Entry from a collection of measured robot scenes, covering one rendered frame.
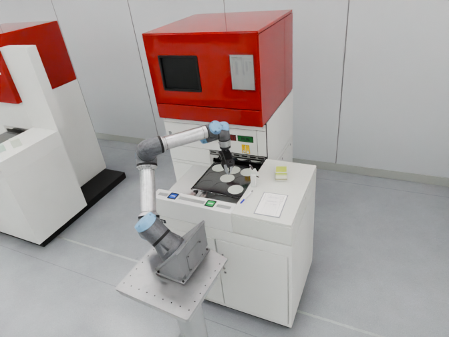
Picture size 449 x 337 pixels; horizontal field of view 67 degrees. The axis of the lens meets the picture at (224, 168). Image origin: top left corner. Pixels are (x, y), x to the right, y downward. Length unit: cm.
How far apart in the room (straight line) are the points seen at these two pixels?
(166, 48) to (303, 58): 169
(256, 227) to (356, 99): 213
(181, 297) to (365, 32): 274
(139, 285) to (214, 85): 127
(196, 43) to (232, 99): 41
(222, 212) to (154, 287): 54
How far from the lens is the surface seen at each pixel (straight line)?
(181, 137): 188
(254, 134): 234
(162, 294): 180
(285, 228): 186
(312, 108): 379
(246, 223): 194
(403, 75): 360
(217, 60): 220
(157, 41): 239
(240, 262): 218
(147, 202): 191
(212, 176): 238
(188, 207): 207
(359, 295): 283
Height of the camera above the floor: 218
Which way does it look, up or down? 31 degrees down
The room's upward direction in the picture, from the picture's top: 7 degrees counter-clockwise
